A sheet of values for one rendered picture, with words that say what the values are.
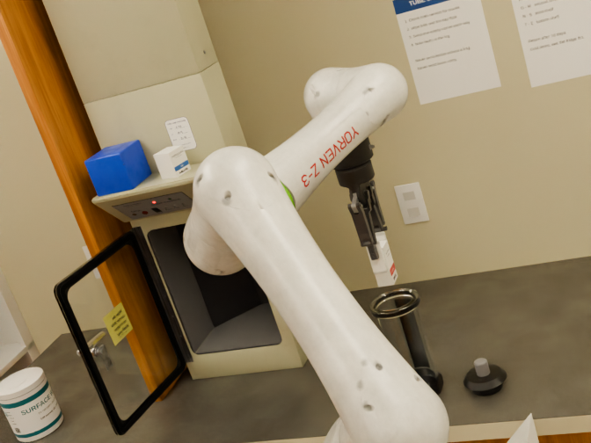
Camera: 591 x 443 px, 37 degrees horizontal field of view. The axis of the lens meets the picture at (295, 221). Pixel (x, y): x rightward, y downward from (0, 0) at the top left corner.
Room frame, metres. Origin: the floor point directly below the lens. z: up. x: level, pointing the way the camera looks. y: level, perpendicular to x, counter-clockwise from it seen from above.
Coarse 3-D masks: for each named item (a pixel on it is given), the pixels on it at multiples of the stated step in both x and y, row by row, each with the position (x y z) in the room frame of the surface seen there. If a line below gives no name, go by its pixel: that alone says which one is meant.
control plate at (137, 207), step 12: (180, 192) 1.96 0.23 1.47; (120, 204) 2.02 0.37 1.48; (132, 204) 2.02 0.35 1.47; (144, 204) 2.01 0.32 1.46; (156, 204) 2.01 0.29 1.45; (168, 204) 2.01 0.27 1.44; (180, 204) 2.01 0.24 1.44; (192, 204) 2.00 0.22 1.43; (132, 216) 2.07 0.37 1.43; (144, 216) 2.07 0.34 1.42
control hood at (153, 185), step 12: (192, 168) 2.00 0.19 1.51; (144, 180) 2.03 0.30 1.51; (156, 180) 2.00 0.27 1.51; (168, 180) 1.96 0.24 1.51; (180, 180) 1.93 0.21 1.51; (192, 180) 1.91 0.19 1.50; (120, 192) 1.99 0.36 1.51; (132, 192) 1.98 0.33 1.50; (144, 192) 1.97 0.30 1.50; (156, 192) 1.96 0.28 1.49; (168, 192) 1.96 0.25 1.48; (192, 192) 1.96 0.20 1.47; (96, 204) 2.03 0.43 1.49; (108, 204) 2.02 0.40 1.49; (120, 216) 2.08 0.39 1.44
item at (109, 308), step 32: (128, 256) 2.07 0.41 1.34; (96, 288) 1.95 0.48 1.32; (128, 288) 2.03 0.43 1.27; (96, 320) 1.92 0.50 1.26; (128, 320) 2.00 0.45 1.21; (160, 320) 2.08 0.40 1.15; (128, 352) 1.96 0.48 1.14; (160, 352) 2.05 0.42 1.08; (128, 384) 1.93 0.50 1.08; (128, 416) 1.89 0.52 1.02
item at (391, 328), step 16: (400, 288) 1.76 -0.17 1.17; (384, 304) 1.75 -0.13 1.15; (400, 304) 1.76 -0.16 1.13; (384, 320) 1.69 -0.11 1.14; (400, 320) 1.67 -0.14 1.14; (416, 320) 1.68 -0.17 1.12; (384, 336) 1.70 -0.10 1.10; (400, 336) 1.67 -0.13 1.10; (416, 336) 1.68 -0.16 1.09; (400, 352) 1.68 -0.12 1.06; (416, 352) 1.67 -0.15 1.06; (416, 368) 1.67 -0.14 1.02; (432, 368) 1.69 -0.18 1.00
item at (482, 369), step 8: (480, 360) 1.64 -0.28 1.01; (472, 368) 1.67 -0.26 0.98; (480, 368) 1.63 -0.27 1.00; (488, 368) 1.64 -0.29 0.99; (496, 368) 1.64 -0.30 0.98; (472, 376) 1.64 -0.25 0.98; (480, 376) 1.63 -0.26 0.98; (488, 376) 1.62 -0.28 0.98; (496, 376) 1.62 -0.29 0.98; (504, 376) 1.62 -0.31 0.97; (464, 384) 1.64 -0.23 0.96; (472, 384) 1.62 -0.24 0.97; (480, 384) 1.61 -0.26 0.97; (488, 384) 1.60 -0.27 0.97; (496, 384) 1.60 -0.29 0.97; (480, 392) 1.61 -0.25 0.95; (488, 392) 1.61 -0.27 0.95; (496, 392) 1.61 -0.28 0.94
